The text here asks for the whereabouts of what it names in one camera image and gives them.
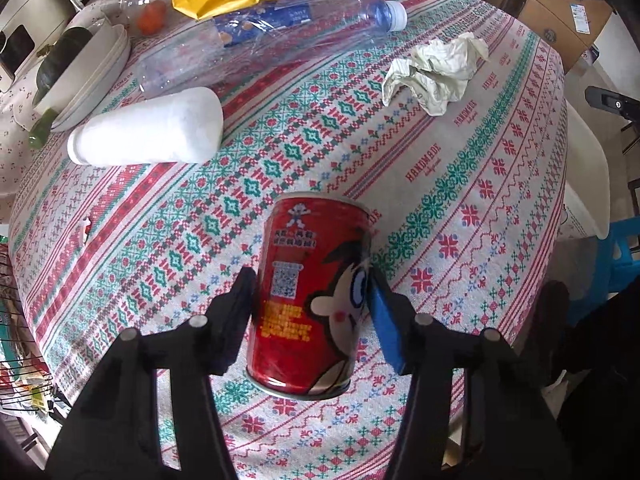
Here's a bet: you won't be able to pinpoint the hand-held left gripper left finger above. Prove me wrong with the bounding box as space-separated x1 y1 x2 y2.
45 266 258 480

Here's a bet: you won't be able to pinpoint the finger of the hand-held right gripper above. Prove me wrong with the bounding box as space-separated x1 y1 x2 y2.
585 85 640 121

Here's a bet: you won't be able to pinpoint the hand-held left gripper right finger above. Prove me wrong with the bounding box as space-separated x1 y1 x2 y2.
366 271 577 480

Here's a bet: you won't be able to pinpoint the red cartoon drink can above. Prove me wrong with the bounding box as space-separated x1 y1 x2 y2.
244 190 374 402

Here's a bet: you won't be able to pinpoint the white plastic chair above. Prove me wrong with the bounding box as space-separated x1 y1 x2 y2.
557 102 611 241

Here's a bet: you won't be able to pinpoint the patterned red green tablecloth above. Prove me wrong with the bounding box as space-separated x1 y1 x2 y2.
7 0 569 480

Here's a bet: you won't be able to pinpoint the blue plastic stool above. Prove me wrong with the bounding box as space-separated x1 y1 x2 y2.
567 219 640 312

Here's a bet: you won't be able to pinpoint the crumpled cream paper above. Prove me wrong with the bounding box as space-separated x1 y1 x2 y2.
382 31 490 117

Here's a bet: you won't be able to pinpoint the white plastic bottle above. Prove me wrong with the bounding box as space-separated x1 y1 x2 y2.
67 86 225 166

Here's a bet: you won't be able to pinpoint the person's dark clothing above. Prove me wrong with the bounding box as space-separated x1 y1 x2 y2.
539 280 640 480

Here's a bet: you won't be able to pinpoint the white ceramic plate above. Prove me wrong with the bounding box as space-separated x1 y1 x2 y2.
49 34 132 134

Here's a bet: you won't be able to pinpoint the white cloth red dots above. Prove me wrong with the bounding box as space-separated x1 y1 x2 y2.
0 49 77 223

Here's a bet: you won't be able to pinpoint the clear bottle blue label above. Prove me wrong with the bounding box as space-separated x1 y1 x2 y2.
135 0 409 101

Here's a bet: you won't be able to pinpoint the white ceramic bowl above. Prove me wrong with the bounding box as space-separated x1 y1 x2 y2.
32 23 128 126

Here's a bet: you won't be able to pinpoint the small orange mandarin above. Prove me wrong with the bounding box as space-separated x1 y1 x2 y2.
137 0 169 35

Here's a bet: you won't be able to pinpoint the clear glass jar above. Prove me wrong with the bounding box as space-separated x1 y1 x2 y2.
99 0 176 37

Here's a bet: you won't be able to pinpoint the cream air fryer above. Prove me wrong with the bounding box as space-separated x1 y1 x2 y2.
0 0 72 94

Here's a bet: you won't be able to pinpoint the black wire rack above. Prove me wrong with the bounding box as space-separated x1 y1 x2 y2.
0 244 72 417

